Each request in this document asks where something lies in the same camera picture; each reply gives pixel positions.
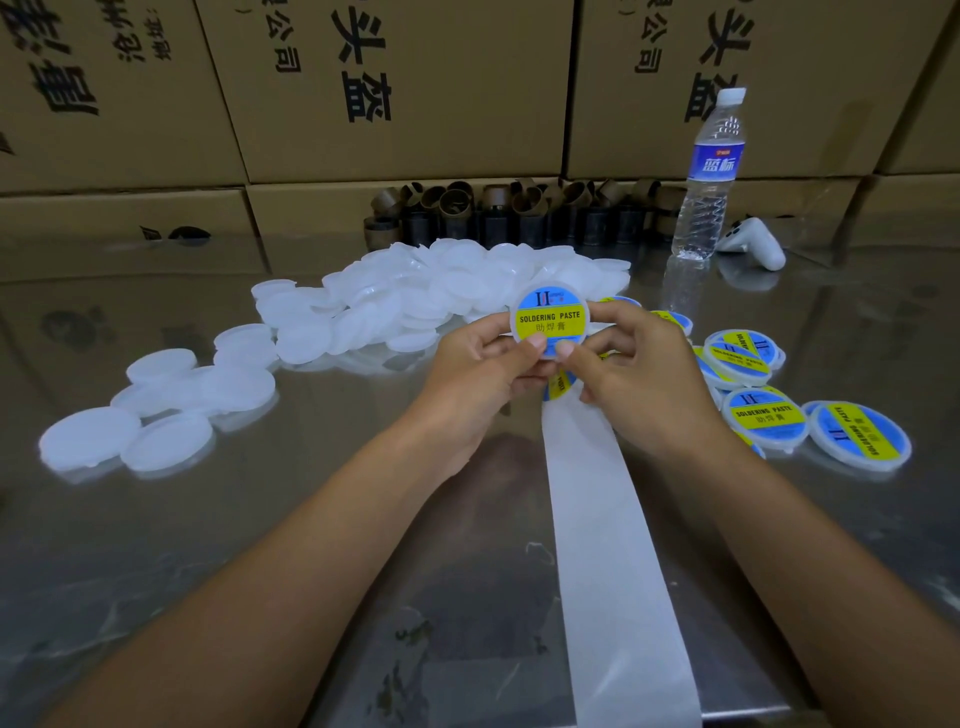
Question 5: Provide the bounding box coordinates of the person's left hand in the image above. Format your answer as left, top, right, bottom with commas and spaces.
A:
408, 312, 560, 482

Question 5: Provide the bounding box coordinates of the person's right hand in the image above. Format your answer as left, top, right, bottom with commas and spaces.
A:
562, 300, 740, 470

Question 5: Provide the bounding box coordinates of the pile of white plastic lids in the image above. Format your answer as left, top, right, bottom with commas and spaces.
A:
39, 237, 635, 482

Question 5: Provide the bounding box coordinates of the sticker roll with backing strip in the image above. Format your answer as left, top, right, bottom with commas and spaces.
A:
540, 360, 704, 728

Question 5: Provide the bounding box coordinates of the person's right forearm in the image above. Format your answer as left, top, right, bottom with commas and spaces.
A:
690, 432, 960, 728

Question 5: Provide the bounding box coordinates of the person's left forearm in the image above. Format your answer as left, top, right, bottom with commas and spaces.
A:
45, 427, 452, 728

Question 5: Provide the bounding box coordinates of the white handheld controller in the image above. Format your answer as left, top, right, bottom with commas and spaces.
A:
717, 217, 788, 273

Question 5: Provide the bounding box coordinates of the row of dark cardboard tubes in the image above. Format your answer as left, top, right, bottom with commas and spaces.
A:
364, 178, 677, 249

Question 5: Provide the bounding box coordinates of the clear plastic water bottle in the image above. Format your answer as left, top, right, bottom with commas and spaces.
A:
669, 87, 749, 264

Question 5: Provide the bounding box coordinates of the stack of brown cardboard boxes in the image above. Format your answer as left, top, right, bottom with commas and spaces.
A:
0, 0, 960, 234

